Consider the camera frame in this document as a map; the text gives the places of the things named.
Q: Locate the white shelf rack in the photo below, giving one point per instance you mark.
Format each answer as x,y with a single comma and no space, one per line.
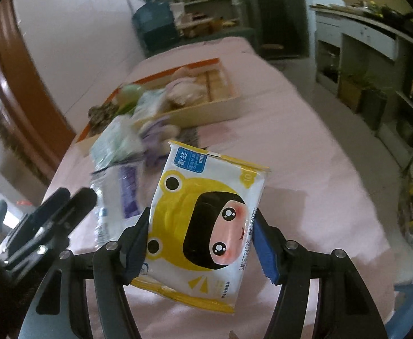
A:
206,3

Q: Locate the leopard print scarf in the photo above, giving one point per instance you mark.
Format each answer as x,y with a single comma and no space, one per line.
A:
102,114

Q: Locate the grey kitchen counter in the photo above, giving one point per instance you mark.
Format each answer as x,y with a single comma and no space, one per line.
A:
369,42

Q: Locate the blue water jug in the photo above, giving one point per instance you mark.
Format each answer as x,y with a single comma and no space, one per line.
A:
155,24

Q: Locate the purple patterned cloth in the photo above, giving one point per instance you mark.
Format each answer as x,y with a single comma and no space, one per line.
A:
160,141

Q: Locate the white green wipes packet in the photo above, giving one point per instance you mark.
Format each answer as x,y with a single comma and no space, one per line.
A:
151,104

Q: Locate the pink soft cloth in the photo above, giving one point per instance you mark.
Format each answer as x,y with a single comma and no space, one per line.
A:
185,91

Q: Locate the pale green bowl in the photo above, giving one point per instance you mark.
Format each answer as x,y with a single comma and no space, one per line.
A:
130,95

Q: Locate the cardboard organizer box orange rim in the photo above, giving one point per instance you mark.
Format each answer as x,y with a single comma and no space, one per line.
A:
213,102

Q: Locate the clear packet in box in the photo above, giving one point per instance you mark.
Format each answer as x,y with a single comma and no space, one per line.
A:
116,143

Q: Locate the clear packet purple label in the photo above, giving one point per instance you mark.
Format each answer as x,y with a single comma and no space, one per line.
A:
121,197

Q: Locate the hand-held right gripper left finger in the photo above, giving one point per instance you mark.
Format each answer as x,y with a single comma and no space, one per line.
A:
135,250

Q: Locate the wooden door frame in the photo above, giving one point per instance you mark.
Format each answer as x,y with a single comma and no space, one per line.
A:
15,88

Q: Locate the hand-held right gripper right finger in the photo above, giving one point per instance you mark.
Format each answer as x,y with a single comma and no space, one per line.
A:
268,254

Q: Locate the dark refrigerator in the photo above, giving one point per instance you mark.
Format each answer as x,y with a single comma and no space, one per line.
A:
280,14

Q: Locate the blue plastic stool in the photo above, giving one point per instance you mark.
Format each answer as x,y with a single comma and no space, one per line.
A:
409,307

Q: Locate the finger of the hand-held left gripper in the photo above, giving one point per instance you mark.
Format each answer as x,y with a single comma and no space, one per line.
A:
81,204
54,201

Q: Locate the yellow cartoon tissue packet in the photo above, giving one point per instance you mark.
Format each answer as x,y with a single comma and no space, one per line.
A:
206,226

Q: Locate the pink bed sheet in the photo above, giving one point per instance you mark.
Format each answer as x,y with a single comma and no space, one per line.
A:
280,148

